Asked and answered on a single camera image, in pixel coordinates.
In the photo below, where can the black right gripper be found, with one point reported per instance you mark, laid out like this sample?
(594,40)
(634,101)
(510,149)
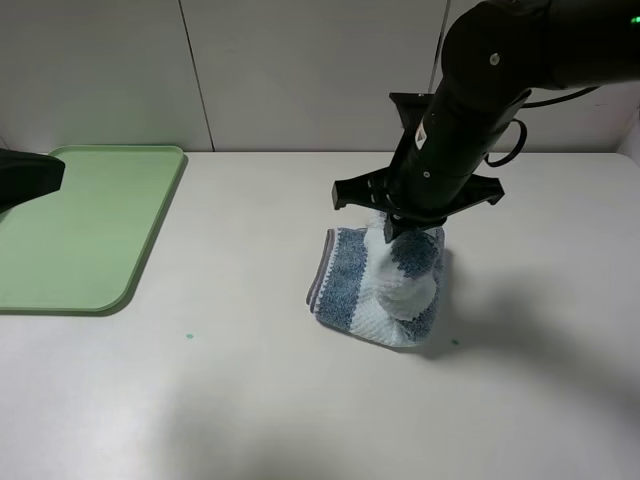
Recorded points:
(370,191)

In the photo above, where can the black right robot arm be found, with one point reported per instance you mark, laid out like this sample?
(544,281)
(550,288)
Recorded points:
(493,56)

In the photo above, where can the green plastic tray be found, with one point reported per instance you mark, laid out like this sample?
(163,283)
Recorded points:
(81,250)

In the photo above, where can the blue white striped towel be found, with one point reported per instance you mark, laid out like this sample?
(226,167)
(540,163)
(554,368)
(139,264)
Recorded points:
(385,293)

